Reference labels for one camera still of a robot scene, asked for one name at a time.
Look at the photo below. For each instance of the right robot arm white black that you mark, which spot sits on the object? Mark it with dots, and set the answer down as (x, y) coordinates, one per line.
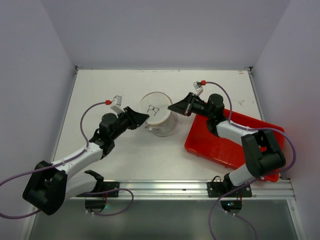
(261, 149)

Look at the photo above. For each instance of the aluminium mounting rail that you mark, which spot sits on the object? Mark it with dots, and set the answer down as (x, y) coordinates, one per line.
(195, 190)

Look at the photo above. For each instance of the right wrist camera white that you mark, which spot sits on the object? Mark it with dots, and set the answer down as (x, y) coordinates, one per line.
(198, 88)

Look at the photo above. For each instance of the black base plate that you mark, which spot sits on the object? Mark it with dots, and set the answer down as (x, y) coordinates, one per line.
(110, 190)
(216, 189)

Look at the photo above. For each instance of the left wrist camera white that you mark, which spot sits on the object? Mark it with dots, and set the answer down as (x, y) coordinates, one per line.
(116, 104)

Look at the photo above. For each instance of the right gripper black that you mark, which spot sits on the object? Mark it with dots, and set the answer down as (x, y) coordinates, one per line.
(189, 105)

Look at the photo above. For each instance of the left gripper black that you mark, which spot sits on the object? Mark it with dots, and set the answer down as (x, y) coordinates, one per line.
(135, 119)

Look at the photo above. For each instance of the white mesh laundry bag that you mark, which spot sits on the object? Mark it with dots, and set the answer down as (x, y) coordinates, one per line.
(162, 121)

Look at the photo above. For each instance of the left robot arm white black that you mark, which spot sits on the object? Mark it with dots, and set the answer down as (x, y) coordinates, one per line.
(47, 186)

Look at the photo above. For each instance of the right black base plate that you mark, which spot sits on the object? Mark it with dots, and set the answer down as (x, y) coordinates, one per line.
(216, 189)

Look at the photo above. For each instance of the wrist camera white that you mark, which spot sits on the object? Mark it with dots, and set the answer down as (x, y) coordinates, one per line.
(198, 88)
(116, 104)

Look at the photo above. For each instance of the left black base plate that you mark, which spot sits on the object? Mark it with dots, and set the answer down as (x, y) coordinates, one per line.
(110, 190)

